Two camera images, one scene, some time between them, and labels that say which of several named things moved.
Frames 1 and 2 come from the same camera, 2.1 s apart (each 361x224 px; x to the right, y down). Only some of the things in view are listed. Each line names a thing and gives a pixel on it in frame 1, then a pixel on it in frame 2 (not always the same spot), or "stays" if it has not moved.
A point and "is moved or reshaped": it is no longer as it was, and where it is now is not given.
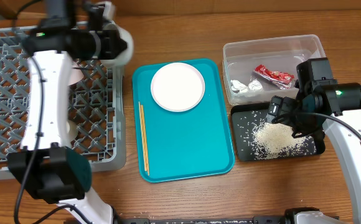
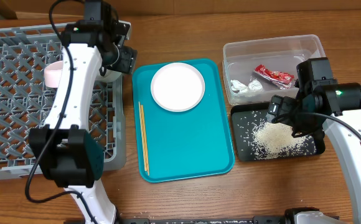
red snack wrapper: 282,79 stays
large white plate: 177,87 stays
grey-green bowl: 126,54 is moved or reshaped
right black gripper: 284,106 stays
